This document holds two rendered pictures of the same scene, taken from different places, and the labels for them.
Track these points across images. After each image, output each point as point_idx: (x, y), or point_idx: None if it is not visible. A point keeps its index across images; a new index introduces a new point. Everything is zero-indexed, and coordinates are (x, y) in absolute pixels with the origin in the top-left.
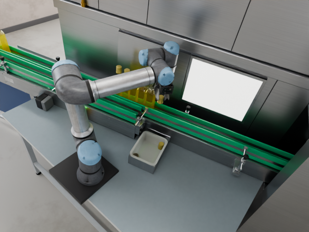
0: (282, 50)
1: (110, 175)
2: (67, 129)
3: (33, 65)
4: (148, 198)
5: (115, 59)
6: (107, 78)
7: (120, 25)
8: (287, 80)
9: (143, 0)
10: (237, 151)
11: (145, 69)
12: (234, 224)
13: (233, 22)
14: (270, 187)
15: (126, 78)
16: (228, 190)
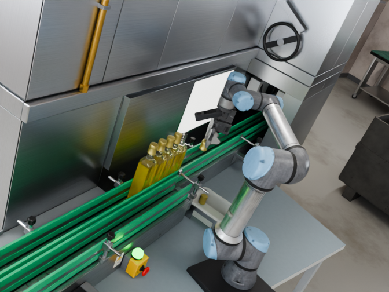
0: (243, 36)
1: None
2: (148, 288)
3: (22, 269)
4: None
5: (103, 146)
6: (289, 134)
7: (133, 88)
8: (245, 58)
9: (161, 42)
10: (234, 145)
11: (276, 107)
12: (285, 195)
13: (224, 27)
14: None
15: (288, 123)
16: None
